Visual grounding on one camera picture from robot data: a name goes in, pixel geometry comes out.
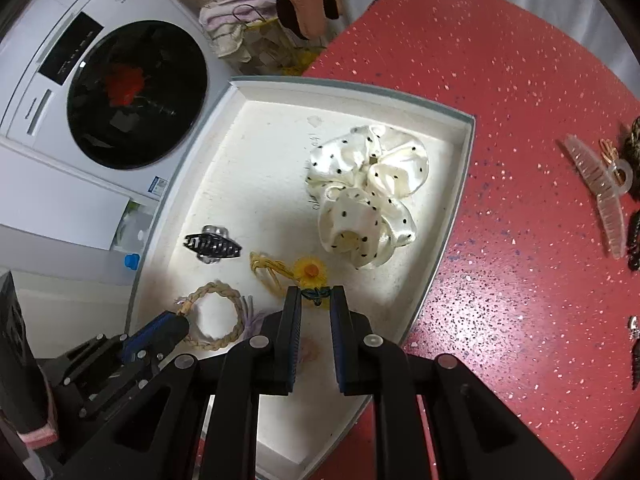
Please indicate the white polka dot scrunchie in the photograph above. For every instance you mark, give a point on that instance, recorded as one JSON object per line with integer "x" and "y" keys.
{"x": 395, "y": 170}

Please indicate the small gold hair clip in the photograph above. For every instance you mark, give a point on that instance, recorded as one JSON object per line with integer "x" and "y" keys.
{"x": 611, "y": 152}

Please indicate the person's left forearm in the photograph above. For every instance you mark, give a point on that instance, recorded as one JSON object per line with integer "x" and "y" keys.
{"x": 37, "y": 435}

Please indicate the black long hair clip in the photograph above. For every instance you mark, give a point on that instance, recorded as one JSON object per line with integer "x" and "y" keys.
{"x": 636, "y": 365}

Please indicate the small black claw clip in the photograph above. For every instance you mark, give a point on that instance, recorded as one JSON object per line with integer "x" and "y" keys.
{"x": 210, "y": 246}

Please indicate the clear hair claw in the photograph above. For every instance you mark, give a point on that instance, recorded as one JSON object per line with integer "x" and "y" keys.
{"x": 605, "y": 195}

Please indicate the white tray box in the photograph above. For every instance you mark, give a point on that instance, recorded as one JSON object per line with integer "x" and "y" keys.
{"x": 260, "y": 160}

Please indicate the silver earring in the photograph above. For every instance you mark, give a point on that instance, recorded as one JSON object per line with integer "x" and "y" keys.
{"x": 634, "y": 327}

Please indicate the black rhinestone barrette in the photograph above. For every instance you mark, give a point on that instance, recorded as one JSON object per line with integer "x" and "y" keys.
{"x": 635, "y": 240}

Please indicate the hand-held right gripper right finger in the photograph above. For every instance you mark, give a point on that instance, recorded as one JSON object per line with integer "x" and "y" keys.
{"x": 337, "y": 345}

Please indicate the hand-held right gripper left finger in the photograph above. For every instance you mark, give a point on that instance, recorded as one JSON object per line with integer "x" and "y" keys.
{"x": 294, "y": 335}

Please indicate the leopard print scrunchie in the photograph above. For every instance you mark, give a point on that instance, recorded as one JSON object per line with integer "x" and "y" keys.
{"x": 634, "y": 145}

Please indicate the white washing machine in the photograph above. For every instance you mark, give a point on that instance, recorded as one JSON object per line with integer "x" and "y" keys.
{"x": 137, "y": 95}

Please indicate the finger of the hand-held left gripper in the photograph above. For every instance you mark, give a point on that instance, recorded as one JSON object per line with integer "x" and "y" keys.
{"x": 155, "y": 327}
{"x": 120, "y": 385}

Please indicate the pink white towel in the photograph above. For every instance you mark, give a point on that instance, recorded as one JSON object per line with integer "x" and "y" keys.
{"x": 235, "y": 15}

